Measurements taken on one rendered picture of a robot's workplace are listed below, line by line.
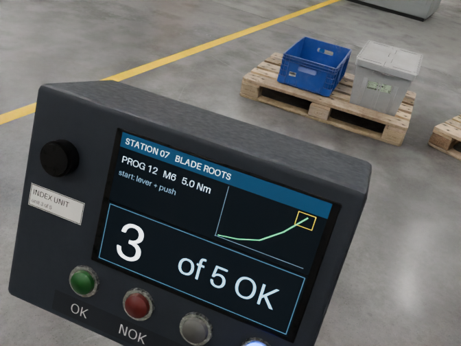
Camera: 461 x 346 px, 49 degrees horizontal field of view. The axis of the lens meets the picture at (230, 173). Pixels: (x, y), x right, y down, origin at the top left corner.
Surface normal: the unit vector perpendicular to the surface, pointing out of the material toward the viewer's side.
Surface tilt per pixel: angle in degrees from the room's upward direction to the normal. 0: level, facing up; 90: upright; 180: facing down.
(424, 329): 0
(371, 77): 96
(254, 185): 75
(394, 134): 90
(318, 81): 90
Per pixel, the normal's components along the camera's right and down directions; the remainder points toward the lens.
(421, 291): 0.17, -0.85
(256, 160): -0.18, -0.17
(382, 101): -0.39, 0.51
